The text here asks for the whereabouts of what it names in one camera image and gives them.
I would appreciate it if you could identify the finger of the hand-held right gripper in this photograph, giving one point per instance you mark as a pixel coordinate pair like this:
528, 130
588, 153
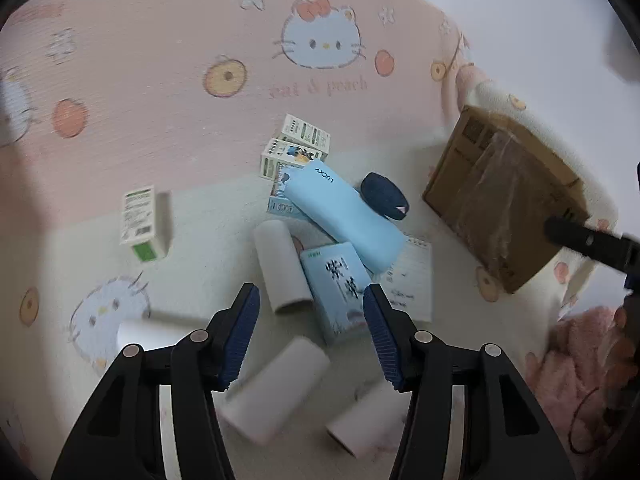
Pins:
580, 237

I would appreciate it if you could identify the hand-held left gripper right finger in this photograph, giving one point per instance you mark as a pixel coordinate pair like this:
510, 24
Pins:
382, 340

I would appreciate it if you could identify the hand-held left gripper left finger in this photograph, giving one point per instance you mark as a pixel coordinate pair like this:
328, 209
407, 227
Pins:
240, 340

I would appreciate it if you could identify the brown cardboard box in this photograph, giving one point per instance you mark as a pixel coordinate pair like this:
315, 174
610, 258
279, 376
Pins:
500, 195

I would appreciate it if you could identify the person's right hand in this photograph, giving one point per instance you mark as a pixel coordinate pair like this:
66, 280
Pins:
627, 330

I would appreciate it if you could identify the white paper roll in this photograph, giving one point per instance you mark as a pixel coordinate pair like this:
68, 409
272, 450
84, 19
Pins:
365, 420
282, 265
280, 385
150, 332

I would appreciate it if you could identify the white notepad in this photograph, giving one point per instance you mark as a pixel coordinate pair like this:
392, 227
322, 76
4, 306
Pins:
410, 280

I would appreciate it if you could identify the blue tissue packet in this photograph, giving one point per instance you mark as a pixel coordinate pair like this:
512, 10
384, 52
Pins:
330, 285

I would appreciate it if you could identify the pink fluffy cloth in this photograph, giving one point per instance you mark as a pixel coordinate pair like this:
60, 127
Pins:
565, 360

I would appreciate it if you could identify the light blue pouch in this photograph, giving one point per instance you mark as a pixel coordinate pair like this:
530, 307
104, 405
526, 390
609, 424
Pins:
345, 215

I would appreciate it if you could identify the navy blue cloth item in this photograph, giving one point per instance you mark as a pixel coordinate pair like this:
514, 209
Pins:
382, 195

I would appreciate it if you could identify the blue illustrated box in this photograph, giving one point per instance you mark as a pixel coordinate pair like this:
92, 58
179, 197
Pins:
280, 200

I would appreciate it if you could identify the small white box green print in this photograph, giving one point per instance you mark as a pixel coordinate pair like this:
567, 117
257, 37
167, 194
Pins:
137, 215

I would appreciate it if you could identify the white cartoon print box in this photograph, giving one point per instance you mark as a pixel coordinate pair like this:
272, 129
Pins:
280, 157

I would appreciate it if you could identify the white green label box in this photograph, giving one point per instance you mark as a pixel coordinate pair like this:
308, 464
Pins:
300, 130

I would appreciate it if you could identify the pink cream cat print blanket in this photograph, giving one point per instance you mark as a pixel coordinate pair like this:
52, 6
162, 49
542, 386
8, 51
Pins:
150, 60

